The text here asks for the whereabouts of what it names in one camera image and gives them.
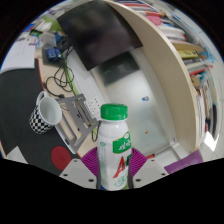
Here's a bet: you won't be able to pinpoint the black white checkered mug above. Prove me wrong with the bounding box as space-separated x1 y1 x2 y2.
29 90 63 135

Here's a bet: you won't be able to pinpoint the black tangled cables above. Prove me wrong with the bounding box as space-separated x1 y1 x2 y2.
43 46 79 98

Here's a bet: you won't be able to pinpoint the white drink bottle green cap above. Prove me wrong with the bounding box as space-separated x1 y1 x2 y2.
96 103 133 192

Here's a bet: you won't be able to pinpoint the flat round red coaster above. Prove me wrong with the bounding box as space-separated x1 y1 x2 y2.
50 145 82 171

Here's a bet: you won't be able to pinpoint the black computer monitor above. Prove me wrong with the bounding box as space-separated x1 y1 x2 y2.
55 0 144 72

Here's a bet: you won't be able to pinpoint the beige shelf with books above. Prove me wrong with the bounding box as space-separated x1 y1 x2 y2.
103 0 224 154

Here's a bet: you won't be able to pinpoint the white wall power socket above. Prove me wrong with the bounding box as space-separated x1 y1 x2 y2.
83 95 103 118

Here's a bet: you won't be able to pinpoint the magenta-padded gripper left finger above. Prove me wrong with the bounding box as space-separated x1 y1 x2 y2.
59 146 101 190

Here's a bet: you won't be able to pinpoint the grey metal laptop stand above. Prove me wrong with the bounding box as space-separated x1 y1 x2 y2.
54 93 100 155

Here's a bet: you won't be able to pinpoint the white paper sheets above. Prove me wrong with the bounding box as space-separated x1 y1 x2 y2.
0 42 37 74

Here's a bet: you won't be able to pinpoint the small blue device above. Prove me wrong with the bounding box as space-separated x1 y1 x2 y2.
44 47 63 62

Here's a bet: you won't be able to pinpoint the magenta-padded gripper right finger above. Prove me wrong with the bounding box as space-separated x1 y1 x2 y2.
128 148 170 190

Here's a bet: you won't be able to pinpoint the black desk mat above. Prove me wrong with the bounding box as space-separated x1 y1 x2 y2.
0 68 81 176

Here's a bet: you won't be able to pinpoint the white paper label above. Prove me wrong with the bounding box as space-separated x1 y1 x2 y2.
5 147 29 165

